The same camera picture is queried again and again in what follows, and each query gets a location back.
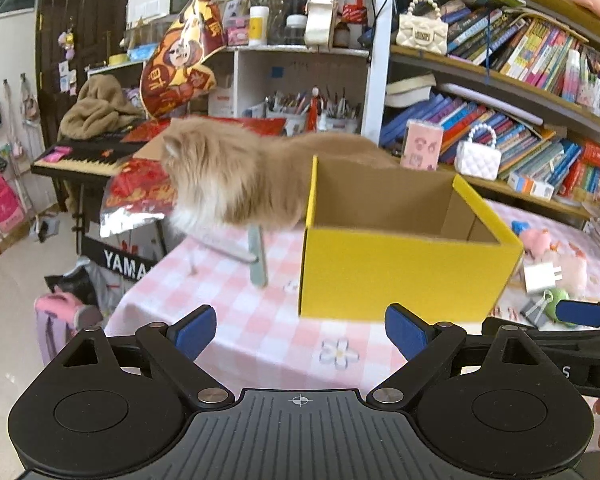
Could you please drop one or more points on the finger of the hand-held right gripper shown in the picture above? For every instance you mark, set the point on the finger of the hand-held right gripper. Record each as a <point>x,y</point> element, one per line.
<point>580,313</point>
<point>570,336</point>

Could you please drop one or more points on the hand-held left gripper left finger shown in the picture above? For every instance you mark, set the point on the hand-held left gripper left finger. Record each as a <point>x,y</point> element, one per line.
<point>196,332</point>

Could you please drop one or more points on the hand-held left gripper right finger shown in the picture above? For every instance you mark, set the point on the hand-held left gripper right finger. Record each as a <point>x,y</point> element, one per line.
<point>405,332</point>

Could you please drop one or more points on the green round toy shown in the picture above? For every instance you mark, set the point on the green round toy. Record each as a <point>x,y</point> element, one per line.
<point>562,295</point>

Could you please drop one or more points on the pink plush toy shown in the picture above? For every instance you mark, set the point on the pink plush toy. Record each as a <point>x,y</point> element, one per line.
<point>572,272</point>
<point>537,241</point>

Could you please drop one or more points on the yellow cardboard box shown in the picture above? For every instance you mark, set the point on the yellow cardboard box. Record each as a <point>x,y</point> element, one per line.
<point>390,270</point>

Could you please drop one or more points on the silver binder clip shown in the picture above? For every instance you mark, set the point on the silver binder clip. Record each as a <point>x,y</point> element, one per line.
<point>537,307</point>

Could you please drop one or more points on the white charger plug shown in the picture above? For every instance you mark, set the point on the white charger plug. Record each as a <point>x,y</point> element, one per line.
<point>540,277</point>

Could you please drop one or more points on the pink checked tablecloth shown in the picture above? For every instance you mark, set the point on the pink checked tablecloth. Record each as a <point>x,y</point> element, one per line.
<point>260,320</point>

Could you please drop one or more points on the pale green stick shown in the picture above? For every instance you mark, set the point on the pale green stick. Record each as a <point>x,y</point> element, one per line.
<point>258,260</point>

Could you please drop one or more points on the black keyboard bag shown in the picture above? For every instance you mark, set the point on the black keyboard bag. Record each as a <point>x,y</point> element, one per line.
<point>122,260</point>

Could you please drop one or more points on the lilac pink backpack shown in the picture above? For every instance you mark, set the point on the lilac pink backpack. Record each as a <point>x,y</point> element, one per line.
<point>62,320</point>

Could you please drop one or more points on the small white blue box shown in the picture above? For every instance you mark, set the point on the small white blue box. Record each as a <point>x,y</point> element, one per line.
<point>530,187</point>

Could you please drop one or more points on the red foil banner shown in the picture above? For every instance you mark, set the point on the red foil banner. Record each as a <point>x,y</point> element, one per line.
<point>140,195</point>

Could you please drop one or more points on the fluffy ginger cat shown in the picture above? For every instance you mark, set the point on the fluffy ginger cat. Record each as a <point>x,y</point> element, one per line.
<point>230,180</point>

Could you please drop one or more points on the black keyboard stand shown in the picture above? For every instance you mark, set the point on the black keyboard stand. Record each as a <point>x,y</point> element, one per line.
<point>80,215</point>

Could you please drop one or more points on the row of colourful books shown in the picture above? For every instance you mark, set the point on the row of colourful books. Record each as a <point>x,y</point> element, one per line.
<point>530,145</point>
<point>530,45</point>

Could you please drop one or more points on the white quilted pearl handbag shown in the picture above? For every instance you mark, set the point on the white quilted pearl handbag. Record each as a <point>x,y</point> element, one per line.
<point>477,157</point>

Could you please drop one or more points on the pink printed box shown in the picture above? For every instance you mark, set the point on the pink printed box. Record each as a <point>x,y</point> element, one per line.
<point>420,145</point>

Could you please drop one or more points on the black electronic keyboard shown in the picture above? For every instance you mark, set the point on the black electronic keyboard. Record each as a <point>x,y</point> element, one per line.
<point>80,161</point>

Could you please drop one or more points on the pink hanging bag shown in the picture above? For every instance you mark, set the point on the pink hanging bag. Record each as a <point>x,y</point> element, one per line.
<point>5,205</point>

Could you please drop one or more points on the bunch of pens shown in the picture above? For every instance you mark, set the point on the bunch of pens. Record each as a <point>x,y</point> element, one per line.
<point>340,105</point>

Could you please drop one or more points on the red doll figure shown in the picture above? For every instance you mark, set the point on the red doll figure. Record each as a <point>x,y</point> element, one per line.
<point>314,110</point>

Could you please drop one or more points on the brown fleece blanket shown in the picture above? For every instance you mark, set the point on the brown fleece blanket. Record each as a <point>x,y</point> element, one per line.
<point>97,110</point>

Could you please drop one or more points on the white shelf unit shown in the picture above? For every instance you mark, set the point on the white shelf unit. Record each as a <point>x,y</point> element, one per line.
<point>260,67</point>

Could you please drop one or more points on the red figure foil balloon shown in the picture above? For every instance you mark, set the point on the red figure foil balloon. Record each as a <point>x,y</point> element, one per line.
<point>180,60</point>

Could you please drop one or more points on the wooden bookshelf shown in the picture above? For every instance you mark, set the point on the wooden bookshelf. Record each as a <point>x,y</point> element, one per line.
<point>377,60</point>

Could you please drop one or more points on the small pink box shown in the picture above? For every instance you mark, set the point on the small pink box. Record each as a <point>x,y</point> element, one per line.
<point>238,32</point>

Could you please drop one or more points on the white jar yellow label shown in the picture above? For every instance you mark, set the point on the white jar yellow label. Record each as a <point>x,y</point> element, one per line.
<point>259,27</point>

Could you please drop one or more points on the white ribbon roll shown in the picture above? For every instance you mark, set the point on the white ribbon roll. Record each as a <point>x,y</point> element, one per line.
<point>320,20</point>

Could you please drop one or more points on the dark wooden door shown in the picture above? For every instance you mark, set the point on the dark wooden door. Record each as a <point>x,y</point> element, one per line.
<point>85,20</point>

